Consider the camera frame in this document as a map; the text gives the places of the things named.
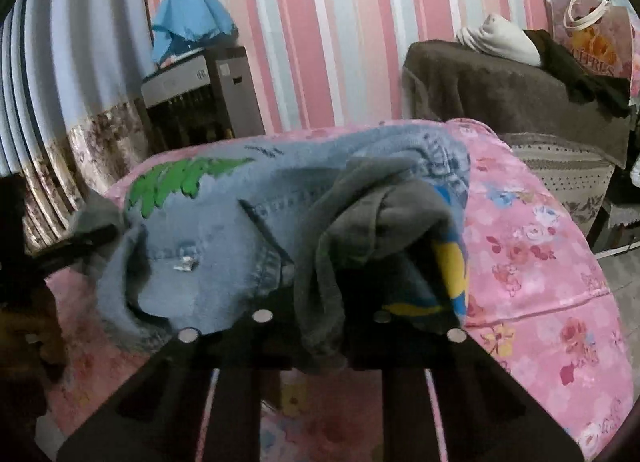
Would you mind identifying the grey cabinet appliance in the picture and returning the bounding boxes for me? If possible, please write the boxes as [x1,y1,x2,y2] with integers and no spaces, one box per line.
[141,46,266,151]

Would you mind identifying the blue cloth cover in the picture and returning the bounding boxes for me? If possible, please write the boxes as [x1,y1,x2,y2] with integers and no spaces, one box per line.
[151,0,238,65]

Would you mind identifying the pink floral bed sheet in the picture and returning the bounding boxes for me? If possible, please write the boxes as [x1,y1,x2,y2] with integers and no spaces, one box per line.
[41,117,637,462]

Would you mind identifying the dark brown covered sofa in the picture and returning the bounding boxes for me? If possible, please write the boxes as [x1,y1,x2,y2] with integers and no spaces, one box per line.
[402,40,629,169]

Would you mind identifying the blue denim hooded jacket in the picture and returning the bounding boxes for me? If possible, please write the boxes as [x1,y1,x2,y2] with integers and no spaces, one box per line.
[72,124,471,366]

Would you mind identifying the floral paper gift bag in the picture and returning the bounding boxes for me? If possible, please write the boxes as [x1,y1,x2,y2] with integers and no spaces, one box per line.
[550,0,639,82]

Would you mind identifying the floral patterned curtain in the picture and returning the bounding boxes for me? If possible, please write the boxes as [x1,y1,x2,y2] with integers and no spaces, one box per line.
[20,98,151,251]

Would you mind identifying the white folded garment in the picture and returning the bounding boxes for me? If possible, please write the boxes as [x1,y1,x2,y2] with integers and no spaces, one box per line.
[456,14,541,68]

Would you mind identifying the black garment on sofa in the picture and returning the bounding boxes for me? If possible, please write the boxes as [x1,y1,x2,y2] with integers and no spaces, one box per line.
[524,29,630,119]

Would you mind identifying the grey dotted lace cloth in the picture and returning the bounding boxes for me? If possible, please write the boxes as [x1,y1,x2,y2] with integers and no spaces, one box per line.
[500,133,615,236]

